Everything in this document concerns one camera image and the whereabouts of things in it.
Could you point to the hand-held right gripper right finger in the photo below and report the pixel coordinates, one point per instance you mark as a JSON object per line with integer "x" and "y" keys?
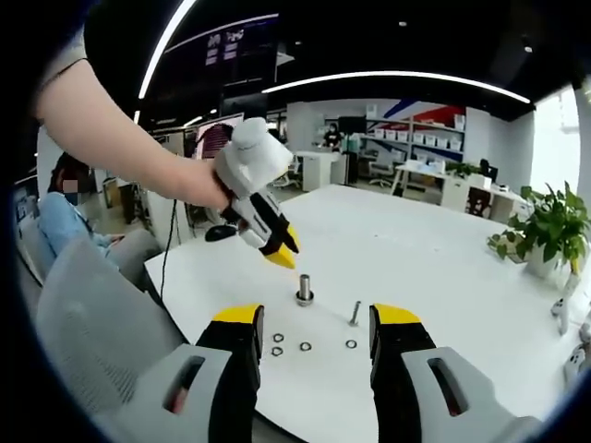
{"x": 406, "y": 369}

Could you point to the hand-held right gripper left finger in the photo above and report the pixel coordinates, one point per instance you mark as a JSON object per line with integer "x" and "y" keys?
{"x": 226, "y": 369}

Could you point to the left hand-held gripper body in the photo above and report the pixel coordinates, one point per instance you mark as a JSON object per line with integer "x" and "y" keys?
{"x": 251, "y": 157}

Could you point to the large steel threaded stud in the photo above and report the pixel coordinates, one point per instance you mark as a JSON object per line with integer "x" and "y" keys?
{"x": 305, "y": 283}

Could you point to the small steel threaded stud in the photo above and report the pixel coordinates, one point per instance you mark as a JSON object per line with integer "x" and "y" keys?
{"x": 354, "y": 314}

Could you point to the person's left hand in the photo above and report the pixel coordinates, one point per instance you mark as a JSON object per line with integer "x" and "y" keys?
{"x": 203, "y": 184}

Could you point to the black computer mouse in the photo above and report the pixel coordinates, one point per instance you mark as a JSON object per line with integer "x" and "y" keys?
{"x": 219, "y": 233}

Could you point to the white counter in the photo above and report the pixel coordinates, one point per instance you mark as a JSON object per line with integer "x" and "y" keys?
{"x": 318, "y": 171}

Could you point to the white office chair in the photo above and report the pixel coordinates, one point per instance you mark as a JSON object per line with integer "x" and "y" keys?
{"x": 383, "y": 168}

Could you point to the grey mesh office chair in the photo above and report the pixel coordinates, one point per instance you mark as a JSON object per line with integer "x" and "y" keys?
{"x": 92, "y": 332}

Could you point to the curved ceiling light strip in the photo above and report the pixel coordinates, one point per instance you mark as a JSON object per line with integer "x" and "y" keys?
{"x": 397, "y": 75}
{"x": 159, "y": 51}

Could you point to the shelf with white bins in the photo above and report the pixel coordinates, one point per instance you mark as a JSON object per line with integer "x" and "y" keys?
{"x": 415, "y": 136}

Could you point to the white handheld device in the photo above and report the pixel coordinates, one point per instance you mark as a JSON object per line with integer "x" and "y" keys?
{"x": 577, "y": 362}
{"x": 562, "y": 309}

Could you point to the long white desk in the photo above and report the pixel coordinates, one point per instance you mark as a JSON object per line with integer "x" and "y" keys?
{"x": 457, "y": 189}

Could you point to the small background green plant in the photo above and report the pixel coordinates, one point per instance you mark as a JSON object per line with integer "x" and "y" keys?
{"x": 461, "y": 168}

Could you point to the potted green plant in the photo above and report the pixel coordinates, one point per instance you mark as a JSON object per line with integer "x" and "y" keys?
{"x": 549, "y": 226}

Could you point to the black wall television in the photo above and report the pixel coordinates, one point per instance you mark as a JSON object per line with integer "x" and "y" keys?
{"x": 352, "y": 125}

